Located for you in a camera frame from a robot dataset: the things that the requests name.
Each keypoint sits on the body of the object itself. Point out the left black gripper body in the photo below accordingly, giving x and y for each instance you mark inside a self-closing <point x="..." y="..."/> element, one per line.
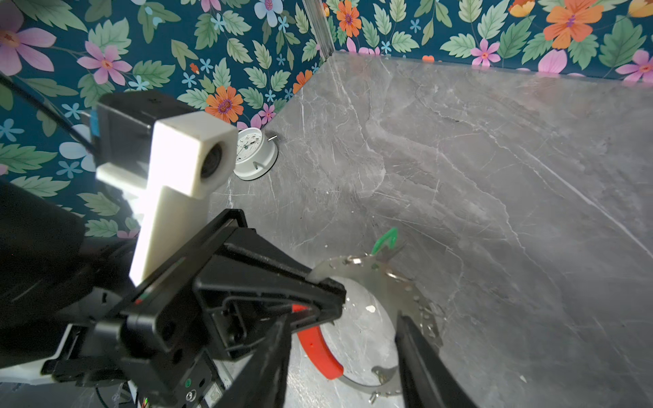
<point x="155" y="336"/>

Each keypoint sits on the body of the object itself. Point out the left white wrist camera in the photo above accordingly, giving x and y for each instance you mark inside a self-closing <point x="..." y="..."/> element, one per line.
<point x="167" y="159"/>

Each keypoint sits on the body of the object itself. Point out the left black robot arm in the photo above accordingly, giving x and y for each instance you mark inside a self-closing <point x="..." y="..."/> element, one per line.
<point x="70" y="312"/>

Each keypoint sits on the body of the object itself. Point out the white alarm clock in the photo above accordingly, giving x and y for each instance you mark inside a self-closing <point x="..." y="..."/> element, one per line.
<point x="256" y="154"/>

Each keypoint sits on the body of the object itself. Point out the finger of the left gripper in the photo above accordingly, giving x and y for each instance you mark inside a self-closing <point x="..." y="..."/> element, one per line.
<point x="243" y="290"/>

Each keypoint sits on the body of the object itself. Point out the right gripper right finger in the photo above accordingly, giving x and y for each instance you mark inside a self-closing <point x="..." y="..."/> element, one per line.
<point x="425" y="380"/>

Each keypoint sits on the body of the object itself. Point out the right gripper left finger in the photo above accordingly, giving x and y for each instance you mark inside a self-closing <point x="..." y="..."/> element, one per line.
<point x="263" y="381"/>

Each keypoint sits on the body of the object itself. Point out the metal keyring disc red grip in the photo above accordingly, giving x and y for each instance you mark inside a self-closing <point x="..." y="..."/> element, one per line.
<point x="358" y="350"/>

